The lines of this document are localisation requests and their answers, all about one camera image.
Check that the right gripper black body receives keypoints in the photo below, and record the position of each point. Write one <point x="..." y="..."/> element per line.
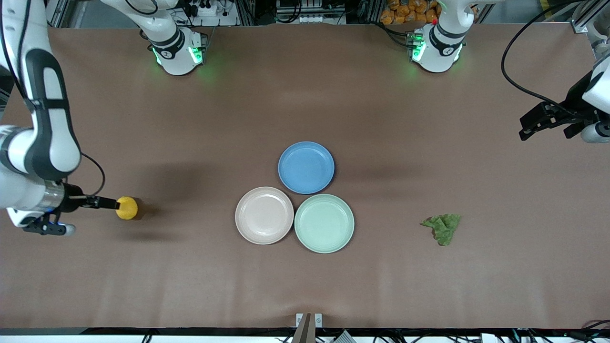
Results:
<point x="73" y="198"/>

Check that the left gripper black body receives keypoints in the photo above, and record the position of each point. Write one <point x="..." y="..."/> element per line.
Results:
<point x="573" y="109"/>

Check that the yellow lemon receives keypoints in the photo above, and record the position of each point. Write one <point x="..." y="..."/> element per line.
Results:
<point x="127" y="208"/>

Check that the green lettuce leaf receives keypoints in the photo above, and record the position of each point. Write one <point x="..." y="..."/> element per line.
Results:
<point x="443" y="226"/>

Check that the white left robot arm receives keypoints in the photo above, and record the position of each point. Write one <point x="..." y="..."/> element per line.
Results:
<point x="438" y="47"/>

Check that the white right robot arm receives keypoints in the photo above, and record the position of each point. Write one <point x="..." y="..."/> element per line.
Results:
<point x="47" y="119"/>

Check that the beige round plate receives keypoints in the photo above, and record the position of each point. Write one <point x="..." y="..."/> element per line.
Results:
<point x="264" y="215"/>

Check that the pile of orange items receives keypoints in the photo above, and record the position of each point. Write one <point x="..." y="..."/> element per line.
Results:
<point x="405" y="12"/>

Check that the blue round plate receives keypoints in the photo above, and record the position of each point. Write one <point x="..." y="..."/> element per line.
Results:
<point x="306" y="167"/>

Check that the white power strip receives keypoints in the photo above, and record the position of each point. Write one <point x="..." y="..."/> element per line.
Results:
<point x="205" y="7"/>

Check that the pale green round plate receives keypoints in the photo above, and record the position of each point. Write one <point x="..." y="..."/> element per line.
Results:
<point x="324" y="223"/>

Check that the white rack device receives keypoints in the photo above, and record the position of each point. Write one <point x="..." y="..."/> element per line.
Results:
<point x="310" y="12"/>

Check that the aluminium frame profile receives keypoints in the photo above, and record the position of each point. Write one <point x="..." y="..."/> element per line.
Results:
<point x="584" y="19"/>
<point x="55" y="12"/>

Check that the brown post with white bracket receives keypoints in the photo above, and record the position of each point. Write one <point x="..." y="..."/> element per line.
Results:
<point x="305" y="328"/>

